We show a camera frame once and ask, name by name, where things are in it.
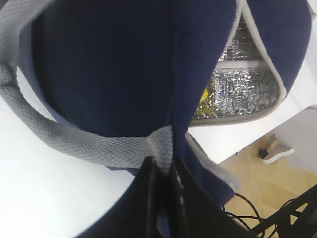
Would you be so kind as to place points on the yellow banana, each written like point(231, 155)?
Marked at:
point(205, 95)

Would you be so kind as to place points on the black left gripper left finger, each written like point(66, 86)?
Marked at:
point(134, 215)

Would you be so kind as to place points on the grey shoe on floor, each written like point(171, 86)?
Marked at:
point(273, 150)

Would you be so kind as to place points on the navy insulated lunch bag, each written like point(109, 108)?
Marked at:
point(112, 82)

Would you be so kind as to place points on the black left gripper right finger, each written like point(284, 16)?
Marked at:
point(195, 215)

